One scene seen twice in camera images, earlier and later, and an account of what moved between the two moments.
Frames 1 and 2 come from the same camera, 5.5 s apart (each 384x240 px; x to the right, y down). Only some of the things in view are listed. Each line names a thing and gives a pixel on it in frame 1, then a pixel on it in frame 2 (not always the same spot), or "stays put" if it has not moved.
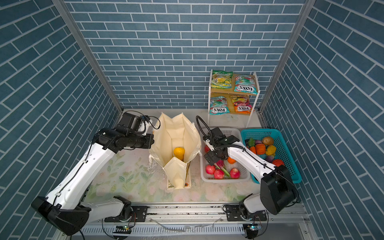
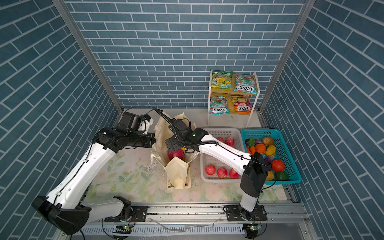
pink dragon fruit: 220,164 -> 179,153
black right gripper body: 214,154 -> 176,142
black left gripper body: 140,140 stays put
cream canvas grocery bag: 174,143 stays put
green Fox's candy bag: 218,105 stays put
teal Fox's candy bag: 245,83 stays put
